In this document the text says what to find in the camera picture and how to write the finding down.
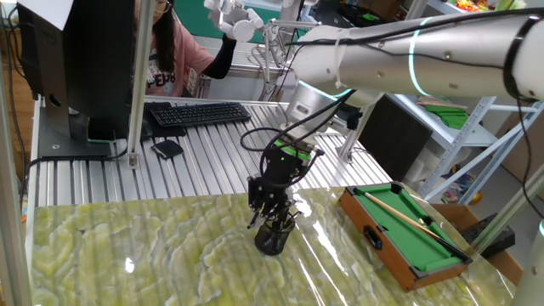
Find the black mesh pen holder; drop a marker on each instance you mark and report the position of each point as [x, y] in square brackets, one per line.
[272, 244]

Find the black plastic stand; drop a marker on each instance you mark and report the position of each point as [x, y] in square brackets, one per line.
[499, 242]

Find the black computer mouse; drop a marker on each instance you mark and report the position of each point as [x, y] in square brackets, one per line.
[146, 129]

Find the colourful toy pile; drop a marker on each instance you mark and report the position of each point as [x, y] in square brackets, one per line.
[461, 187]

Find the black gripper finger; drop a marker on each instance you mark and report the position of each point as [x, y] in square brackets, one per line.
[285, 202]
[257, 195]

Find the white red carton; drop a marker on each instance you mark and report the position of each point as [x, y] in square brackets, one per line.
[191, 81]

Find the white metal shelf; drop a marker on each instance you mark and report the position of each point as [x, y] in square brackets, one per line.
[467, 138]

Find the mini pool table toy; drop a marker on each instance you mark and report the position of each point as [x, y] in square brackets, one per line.
[404, 242]

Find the black computer monitor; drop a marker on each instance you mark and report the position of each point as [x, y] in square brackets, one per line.
[98, 64]

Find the white paper note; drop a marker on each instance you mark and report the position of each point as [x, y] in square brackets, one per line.
[47, 10]

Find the black wallet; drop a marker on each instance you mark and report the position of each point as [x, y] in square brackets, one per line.
[168, 149]

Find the green marble pattern mat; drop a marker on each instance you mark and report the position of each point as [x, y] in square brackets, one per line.
[149, 255]

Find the black clip pen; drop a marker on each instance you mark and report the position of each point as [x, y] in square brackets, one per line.
[284, 223]

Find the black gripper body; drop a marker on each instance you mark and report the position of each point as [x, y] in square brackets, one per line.
[287, 170]

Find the red yellow snack packs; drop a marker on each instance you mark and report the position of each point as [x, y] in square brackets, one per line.
[472, 4]

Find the brown cardboard box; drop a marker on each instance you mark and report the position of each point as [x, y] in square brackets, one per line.
[506, 265]

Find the aluminium frame post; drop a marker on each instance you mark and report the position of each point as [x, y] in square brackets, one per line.
[142, 85]
[510, 212]
[416, 8]
[10, 238]

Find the black storage case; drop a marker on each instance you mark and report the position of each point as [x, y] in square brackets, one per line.
[336, 15]

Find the wooden cue stick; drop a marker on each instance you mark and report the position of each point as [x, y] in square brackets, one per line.
[399, 214]

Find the silver articulated stand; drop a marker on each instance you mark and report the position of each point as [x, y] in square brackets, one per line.
[293, 23]

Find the black keyboard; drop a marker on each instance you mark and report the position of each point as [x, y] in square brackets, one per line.
[200, 114]

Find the black sleeved forearm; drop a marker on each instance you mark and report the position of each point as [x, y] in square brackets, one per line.
[221, 59]

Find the black mouse pad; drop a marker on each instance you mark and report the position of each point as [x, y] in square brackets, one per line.
[166, 131]

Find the short black pen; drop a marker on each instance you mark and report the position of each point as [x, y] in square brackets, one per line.
[296, 216]

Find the person in pink shirt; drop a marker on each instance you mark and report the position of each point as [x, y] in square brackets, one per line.
[187, 55]

